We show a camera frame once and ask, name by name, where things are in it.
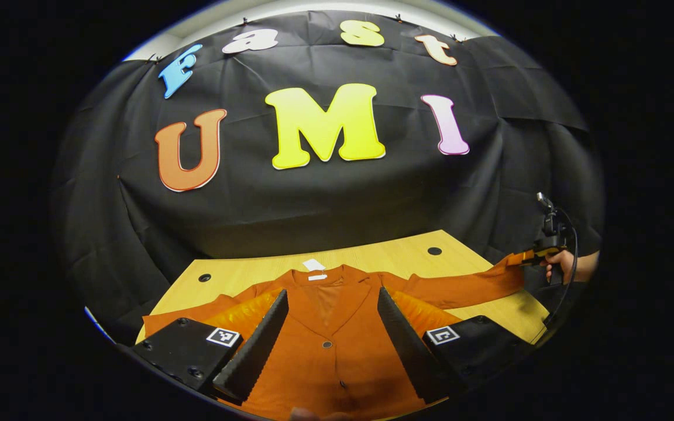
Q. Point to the orange button-up shirt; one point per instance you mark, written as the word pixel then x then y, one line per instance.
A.
pixel 331 374

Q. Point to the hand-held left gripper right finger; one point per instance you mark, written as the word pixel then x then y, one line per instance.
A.
pixel 410 351

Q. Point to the black backdrop cloth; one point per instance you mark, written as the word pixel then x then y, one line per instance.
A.
pixel 313 204

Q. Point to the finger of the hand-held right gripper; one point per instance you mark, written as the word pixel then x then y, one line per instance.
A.
pixel 533 256

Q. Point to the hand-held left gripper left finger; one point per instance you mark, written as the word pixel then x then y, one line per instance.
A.
pixel 255 351

